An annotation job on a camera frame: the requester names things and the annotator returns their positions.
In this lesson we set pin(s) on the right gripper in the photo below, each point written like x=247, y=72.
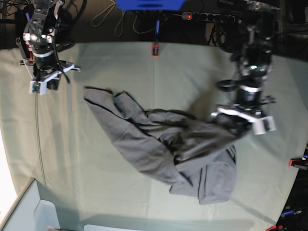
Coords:
x=48, y=78

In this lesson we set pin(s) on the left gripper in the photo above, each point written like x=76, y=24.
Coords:
x=240, y=118

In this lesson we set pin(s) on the grey t-shirt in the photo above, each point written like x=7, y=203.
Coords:
x=194, y=157

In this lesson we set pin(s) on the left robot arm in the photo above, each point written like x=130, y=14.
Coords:
x=253, y=63

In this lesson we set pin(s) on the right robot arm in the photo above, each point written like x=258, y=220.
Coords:
x=45, y=35

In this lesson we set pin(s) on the red black clamp left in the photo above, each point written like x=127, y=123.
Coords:
x=22, y=17

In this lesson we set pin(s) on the red black clamp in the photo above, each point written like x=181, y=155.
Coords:
x=155, y=45
x=22, y=17
x=300, y=163

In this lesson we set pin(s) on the red black clamp right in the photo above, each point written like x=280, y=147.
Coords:
x=300, y=163

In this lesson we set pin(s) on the blue plastic object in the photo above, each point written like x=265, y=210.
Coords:
x=136, y=5

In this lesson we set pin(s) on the red black clamp middle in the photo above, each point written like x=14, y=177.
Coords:
x=155, y=45

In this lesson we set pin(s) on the black power strip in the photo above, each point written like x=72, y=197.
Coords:
x=208, y=17

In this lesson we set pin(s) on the green table cloth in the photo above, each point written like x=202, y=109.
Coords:
x=56, y=139

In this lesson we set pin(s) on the white bin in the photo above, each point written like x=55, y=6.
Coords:
x=31, y=213

